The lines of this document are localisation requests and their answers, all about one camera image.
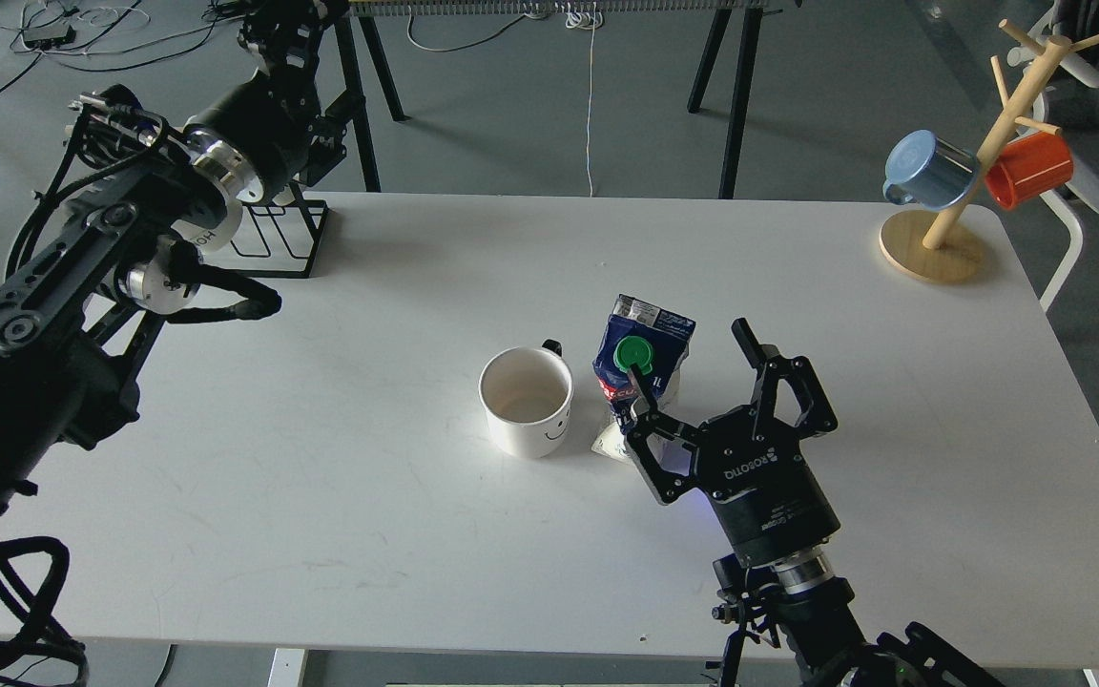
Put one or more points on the orange mug on tree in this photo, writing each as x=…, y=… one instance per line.
x=1027, y=167

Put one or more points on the blue white milk carton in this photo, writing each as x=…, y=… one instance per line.
x=655, y=341

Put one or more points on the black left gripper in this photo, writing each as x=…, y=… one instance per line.
x=273, y=121

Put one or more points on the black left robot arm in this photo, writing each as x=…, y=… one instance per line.
x=113, y=252

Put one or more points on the black wire mug rack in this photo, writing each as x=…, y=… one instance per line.
x=276, y=242

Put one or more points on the white smiley face mug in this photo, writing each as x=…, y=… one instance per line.
x=526, y=393

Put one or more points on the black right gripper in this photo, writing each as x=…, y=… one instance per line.
x=764, y=487

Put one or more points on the white mug front on rack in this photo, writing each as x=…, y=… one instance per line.
x=210, y=239

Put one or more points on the wooden mug tree stand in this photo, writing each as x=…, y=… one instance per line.
x=936, y=247

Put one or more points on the blue mug on tree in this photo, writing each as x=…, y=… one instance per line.
x=923, y=168

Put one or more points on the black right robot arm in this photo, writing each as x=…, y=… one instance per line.
x=776, y=587

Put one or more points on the black trestle table legs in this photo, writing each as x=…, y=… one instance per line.
x=535, y=63

